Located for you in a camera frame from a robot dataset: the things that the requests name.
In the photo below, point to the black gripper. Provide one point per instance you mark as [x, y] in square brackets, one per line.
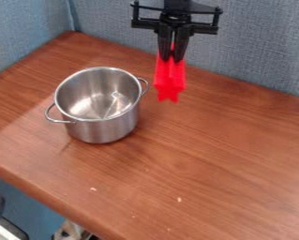
[176, 14]

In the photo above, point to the red plastic block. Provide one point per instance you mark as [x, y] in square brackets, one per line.
[169, 78]

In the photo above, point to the metal pot with handles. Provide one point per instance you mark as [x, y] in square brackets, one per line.
[97, 104]

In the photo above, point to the light object under table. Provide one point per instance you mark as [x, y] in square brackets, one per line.
[71, 231]

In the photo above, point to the black and white chair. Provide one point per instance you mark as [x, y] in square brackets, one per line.
[10, 231]

